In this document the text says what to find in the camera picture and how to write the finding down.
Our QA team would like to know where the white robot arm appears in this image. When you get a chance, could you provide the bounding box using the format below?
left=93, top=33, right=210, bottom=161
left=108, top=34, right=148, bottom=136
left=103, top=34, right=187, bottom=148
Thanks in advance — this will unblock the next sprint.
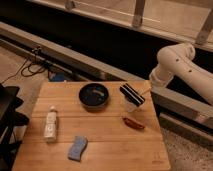
left=149, top=43, right=213, bottom=106

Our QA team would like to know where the dark blue bowl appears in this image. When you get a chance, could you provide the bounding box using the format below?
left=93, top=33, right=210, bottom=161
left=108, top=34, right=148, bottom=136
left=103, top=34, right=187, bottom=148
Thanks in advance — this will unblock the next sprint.
left=79, top=83, right=109, bottom=108

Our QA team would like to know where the black striped block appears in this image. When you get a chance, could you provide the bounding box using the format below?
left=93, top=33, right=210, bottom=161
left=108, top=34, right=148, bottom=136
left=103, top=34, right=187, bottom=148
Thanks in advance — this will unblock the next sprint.
left=119, top=83, right=145, bottom=107

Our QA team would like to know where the blue floor object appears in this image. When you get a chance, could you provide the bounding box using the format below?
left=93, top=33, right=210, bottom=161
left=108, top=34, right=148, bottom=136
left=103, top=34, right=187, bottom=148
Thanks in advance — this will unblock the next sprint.
left=49, top=73, right=65, bottom=82

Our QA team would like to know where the blue sponge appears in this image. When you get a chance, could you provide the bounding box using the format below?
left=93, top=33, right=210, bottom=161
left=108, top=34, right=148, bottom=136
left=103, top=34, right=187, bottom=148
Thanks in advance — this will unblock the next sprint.
left=68, top=136, right=88, bottom=162

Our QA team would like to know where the white plastic bottle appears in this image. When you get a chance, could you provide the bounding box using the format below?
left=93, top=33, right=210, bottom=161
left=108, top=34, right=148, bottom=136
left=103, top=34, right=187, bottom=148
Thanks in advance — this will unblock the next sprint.
left=44, top=106, right=57, bottom=143

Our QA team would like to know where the black chair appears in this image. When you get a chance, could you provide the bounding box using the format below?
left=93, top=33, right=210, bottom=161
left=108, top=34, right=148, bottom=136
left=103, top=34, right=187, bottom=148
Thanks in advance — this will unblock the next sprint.
left=0, top=83, right=29, bottom=171

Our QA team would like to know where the grey metal rail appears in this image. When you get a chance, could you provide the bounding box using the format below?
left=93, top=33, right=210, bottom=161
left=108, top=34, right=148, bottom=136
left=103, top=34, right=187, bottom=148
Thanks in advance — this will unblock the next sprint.
left=0, top=22, right=213, bottom=130

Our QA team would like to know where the black floor cable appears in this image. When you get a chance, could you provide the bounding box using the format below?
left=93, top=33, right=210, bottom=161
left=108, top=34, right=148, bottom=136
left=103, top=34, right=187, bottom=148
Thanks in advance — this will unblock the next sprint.
left=1, top=46, right=51, bottom=84

